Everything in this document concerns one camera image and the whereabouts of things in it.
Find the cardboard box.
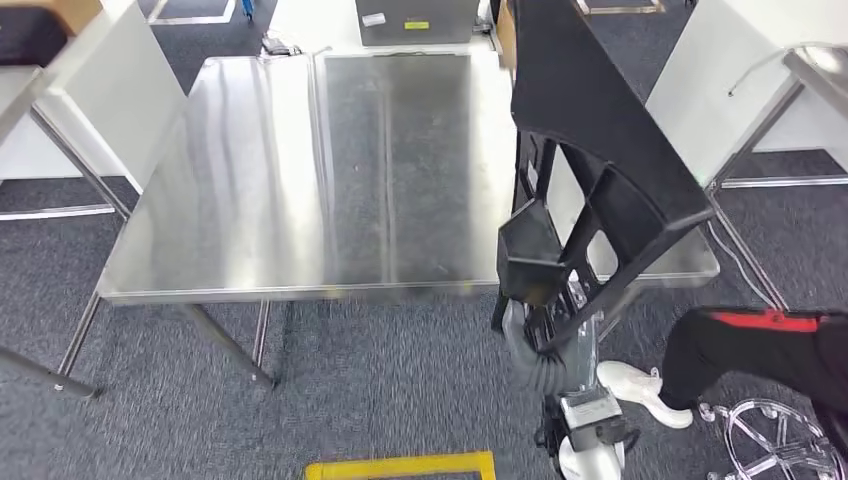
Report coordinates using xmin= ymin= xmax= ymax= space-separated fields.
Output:
xmin=49 ymin=0 xmax=104 ymax=38
xmin=495 ymin=0 xmax=518 ymax=71

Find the steel side table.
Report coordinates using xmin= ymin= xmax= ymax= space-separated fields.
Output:
xmin=0 ymin=66 xmax=130 ymax=402

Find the black chrome stool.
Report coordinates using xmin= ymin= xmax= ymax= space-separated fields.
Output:
xmin=698 ymin=397 xmax=848 ymax=480

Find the white floor tape square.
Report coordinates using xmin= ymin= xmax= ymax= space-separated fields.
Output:
xmin=146 ymin=0 xmax=238 ymax=26

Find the yellow floor tape square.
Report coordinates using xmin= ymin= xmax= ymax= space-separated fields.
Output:
xmin=304 ymin=451 xmax=498 ymax=480

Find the black plastic car part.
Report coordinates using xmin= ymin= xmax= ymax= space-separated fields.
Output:
xmin=490 ymin=0 xmax=715 ymax=356

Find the steel workbench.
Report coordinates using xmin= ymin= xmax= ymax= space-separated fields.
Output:
xmin=52 ymin=49 xmax=722 ymax=392

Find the person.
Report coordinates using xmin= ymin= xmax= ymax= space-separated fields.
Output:
xmin=596 ymin=305 xmax=848 ymax=465

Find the black bag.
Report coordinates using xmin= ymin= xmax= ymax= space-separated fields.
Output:
xmin=0 ymin=6 xmax=68 ymax=68

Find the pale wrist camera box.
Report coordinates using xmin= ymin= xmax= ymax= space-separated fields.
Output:
xmin=559 ymin=387 xmax=624 ymax=432

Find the white desk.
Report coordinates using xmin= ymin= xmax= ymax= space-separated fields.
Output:
xmin=268 ymin=0 xmax=515 ymax=58

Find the thin dark cable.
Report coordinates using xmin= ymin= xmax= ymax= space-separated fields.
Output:
xmin=727 ymin=40 xmax=848 ymax=97

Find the grey laptop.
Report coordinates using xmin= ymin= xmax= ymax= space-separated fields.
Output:
xmin=354 ymin=0 xmax=482 ymax=48

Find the steel table frame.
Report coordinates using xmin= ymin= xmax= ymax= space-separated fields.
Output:
xmin=705 ymin=42 xmax=848 ymax=313

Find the white panel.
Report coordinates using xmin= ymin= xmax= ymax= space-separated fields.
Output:
xmin=645 ymin=0 xmax=848 ymax=190
xmin=0 ymin=0 xmax=190 ymax=197

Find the white floor cable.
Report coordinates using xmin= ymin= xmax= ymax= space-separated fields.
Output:
xmin=705 ymin=218 xmax=776 ymax=309

